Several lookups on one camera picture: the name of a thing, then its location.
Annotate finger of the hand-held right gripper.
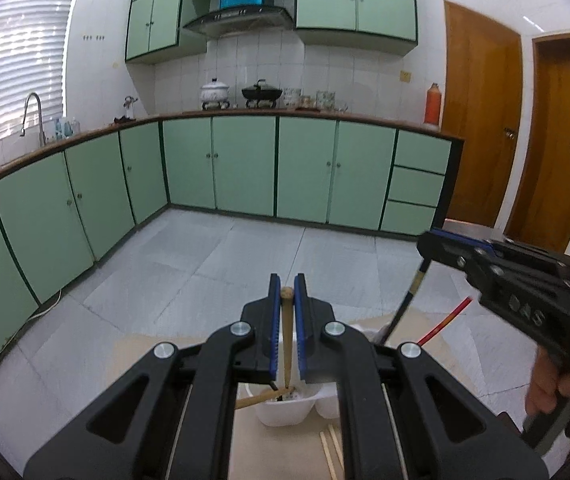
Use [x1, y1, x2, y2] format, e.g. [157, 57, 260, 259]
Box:
[487, 237, 570, 273]
[416, 229, 516, 291]

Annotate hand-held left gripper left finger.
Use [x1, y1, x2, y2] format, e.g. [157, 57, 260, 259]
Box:
[24, 273, 282, 480]

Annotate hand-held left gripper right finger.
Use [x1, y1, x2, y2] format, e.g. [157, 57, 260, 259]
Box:
[294, 273, 548, 480]

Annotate plain wooden chopstick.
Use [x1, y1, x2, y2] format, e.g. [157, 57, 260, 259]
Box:
[280, 286, 295, 393]

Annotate black chopstick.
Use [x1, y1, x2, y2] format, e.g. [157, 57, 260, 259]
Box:
[377, 257, 428, 345]

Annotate red-tipped wooden chopstick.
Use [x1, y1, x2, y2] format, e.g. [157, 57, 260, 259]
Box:
[416, 297, 474, 347]
[235, 387, 293, 411]

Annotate white two-compartment utensil holder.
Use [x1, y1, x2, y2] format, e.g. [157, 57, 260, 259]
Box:
[244, 382, 342, 427]

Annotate person's right hand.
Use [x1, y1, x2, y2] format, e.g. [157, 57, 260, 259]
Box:
[524, 347, 570, 418]

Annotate green cabinet drawer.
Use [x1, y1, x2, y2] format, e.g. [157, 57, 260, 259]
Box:
[387, 165, 446, 207]
[379, 199, 438, 235]
[393, 129, 454, 175]

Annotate wooden door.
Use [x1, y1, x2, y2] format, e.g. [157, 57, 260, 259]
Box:
[504, 32, 570, 257]
[442, 0, 524, 229]

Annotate orange thermos flask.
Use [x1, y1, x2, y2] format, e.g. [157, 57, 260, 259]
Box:
[423, 82, 442, 126]

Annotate brown kitchen countertop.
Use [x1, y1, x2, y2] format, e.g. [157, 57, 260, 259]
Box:
[0, 109, 466, 202]

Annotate green lower kitchen cabinets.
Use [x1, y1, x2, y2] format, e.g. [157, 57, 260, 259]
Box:
[0, 114, 466, 397]

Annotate black wok with lid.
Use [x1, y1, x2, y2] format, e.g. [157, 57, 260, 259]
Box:
[241, 79, 284, 102]

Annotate white lidded pot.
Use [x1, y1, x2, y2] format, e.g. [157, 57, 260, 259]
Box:
[199, 77, 231, 105]

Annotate dish soap bottles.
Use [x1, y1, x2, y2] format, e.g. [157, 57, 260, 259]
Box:
[52, 115, 81, 140]

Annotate black range hood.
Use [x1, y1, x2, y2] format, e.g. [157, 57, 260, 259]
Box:
[182, 5, 295, 39]

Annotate metal kitchen faucet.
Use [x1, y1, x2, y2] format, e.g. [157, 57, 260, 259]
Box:
[20, 92, 47, 148]

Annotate white window blind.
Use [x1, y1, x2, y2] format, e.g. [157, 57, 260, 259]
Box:
[0, 0, 84, 160]

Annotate white floor cable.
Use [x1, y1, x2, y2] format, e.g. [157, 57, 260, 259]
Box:
[29, 287, 64, 319]

